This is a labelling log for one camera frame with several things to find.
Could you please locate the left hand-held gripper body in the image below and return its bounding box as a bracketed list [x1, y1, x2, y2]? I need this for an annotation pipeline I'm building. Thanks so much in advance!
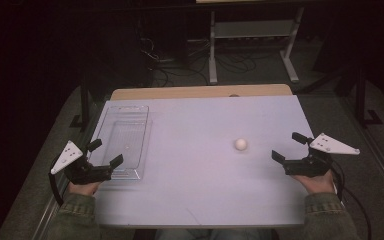
[50, 140, 113, 185]

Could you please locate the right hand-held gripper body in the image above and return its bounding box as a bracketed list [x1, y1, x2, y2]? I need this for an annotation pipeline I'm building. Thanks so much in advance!
[283, 133, 361, 177]

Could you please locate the clear plastic container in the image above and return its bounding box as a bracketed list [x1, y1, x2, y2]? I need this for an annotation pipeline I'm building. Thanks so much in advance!
[90, 105, 153, 181]

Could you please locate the person's left hand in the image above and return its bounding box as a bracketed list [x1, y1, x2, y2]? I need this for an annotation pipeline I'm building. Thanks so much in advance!
[67, 180, 102, 197]

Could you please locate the person's right hand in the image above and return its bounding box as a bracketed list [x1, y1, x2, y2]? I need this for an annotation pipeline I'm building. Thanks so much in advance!
[292, 169, 336, 195]

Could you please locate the black metal stand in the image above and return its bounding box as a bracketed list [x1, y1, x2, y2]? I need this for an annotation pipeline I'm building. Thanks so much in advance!
[68, 74, 94, 132]
[353, 64, 384, 128]

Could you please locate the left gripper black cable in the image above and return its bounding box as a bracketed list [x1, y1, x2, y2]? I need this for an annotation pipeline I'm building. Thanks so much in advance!
[47, 162, 65, 207]

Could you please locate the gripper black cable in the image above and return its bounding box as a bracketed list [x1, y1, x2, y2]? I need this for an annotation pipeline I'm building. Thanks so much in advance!
[47, 162, 65, 207]
[329, 159, 373, 240]

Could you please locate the aluminium rail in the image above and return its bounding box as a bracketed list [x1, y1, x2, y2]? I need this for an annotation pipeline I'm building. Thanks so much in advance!
[31, 99, 109, 240]
[341, 94, 384, 204]

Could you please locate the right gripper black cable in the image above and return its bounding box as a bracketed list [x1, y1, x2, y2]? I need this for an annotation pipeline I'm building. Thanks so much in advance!
[329, 159, 373, 240]

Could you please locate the tangle of floor cables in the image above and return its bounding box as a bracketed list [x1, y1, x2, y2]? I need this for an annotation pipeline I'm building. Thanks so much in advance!
[138, 34, 258, 88]

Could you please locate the grey metal desk frame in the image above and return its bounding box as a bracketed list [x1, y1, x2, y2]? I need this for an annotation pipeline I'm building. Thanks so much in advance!
[207, 6, 306, 85]

